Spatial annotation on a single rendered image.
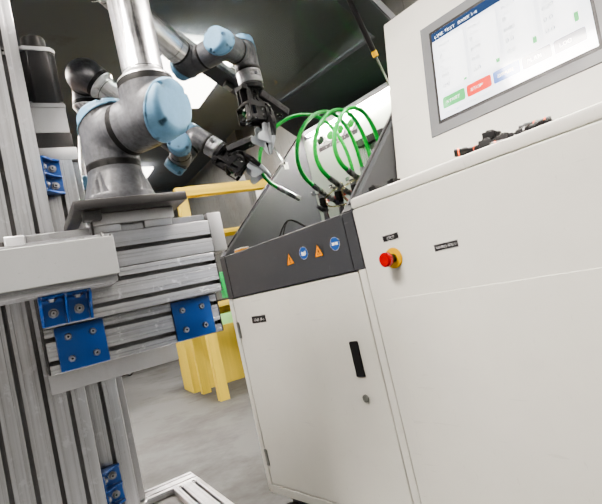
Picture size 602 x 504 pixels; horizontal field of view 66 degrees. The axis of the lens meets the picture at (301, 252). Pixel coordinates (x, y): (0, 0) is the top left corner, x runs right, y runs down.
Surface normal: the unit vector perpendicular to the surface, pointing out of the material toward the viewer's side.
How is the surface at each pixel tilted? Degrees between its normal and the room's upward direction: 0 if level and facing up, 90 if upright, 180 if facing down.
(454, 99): 76
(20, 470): 90
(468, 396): 90
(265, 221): 90
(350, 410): 90
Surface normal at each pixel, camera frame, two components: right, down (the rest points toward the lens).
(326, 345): -0.74, 0.13
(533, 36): -0.77, -0.11
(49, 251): 0.51, -0.17
